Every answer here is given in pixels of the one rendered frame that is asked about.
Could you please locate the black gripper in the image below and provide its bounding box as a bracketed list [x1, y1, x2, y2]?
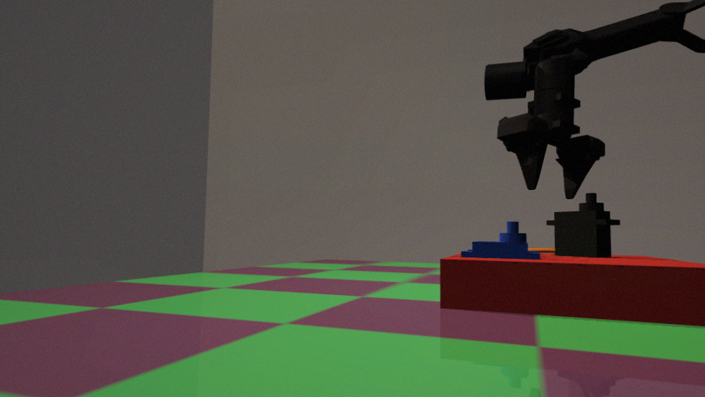
[497, 88, 605, 199]

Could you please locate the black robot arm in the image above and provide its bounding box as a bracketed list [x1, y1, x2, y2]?
[485, 0, 705, 101]

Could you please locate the black micro servo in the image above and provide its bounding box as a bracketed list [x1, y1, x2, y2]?
[528, 193, 620, 258]

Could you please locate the red flat plate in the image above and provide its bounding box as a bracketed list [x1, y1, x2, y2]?
[440, 221, 705, 327]

